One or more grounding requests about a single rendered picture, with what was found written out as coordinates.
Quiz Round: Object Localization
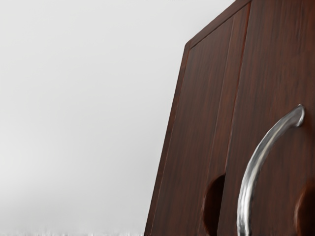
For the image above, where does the dark brown wooden cabinet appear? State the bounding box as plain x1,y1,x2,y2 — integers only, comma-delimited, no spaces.
144,0,315,236

